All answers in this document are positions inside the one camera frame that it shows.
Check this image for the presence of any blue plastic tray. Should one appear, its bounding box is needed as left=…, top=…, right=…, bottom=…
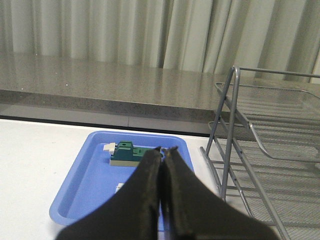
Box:
left=49, top=130, right=193, bottom=226

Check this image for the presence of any green terminal block module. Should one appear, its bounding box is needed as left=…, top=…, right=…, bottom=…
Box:
left=102, top=140, right=164, bottom=168

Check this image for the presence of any grey stone counter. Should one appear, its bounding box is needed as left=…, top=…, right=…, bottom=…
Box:
left=0, top=51, right=320, bottom=137

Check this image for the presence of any bottom silver mesh tray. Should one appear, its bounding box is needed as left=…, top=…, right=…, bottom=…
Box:
left=201, top=138, right=320, bottom=240

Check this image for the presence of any silver mesh tray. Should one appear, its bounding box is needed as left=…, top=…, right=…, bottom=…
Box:
left=201, top=138, right=320, bottom=240
left=213, top=81, right=320, bottom=163

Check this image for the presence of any silver metal rack frame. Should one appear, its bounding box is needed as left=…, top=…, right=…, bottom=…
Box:
left=199, top=65, right=320, bottom=240

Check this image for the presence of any white circuit breaker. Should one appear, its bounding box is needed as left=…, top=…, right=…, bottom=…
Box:
left=115, top=182, right=124, bottom=193

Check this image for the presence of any top silver mesh tray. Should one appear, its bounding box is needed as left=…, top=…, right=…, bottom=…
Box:
left=213, top=81, right=320, bottom=163

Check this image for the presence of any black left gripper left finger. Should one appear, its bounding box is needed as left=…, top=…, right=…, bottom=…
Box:
left=56, top=147, right=162, bottom=240

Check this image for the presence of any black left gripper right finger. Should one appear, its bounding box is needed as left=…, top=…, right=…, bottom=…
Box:
left=161, top=147, right=278, bottom=240

